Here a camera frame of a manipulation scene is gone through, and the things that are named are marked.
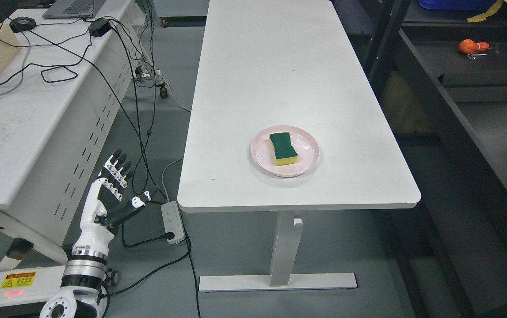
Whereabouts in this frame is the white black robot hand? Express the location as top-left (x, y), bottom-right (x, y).
top-left (72, 149), bottom-right (159, 260)

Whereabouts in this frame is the green yellow sponge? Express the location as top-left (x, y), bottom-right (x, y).
top-left (269, 132), bottom-right (298, 166)

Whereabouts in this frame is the white robot base with label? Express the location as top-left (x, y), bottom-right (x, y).
top-left (0, 265), bottom-right (65, 318)

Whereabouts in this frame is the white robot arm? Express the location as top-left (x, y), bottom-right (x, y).
top-left (39, 255), bottom-right (107, 318)

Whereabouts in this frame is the black metal shelf rack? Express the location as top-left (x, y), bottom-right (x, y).
top-left (335, 0), bottom-right (507, 318)

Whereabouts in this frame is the orange toy on shelf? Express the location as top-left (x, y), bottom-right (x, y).
top-left (458, 39), bottom-right (491, 60)

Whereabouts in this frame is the white power strip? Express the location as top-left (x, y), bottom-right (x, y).
top-left (160, 201), bottom-right (185, 244)

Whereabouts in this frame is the white perforated side desk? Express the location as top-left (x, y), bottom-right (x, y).
top-left (0, 0), bottom-right (146, 264)

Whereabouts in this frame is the black power adapter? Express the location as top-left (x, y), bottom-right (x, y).
top-left (87, 19), bottom-right (111, 38)

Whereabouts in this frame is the black round mouse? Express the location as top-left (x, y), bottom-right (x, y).
top-left (9, 16), bottom-right (37, 34)

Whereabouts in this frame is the grey laptop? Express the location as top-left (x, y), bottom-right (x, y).
top-left (43, 0), bottom-right (106, 19)

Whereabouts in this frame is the pink plate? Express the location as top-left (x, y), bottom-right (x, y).
top-left (251, 125), bottom-right (320, 178)

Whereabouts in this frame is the white standing desk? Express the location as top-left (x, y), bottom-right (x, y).
top-left (177, 0), bottom-right (421, 292)

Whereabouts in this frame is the blue bin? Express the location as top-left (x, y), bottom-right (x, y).
top-left (419, 0), bottom-right (496, 11)

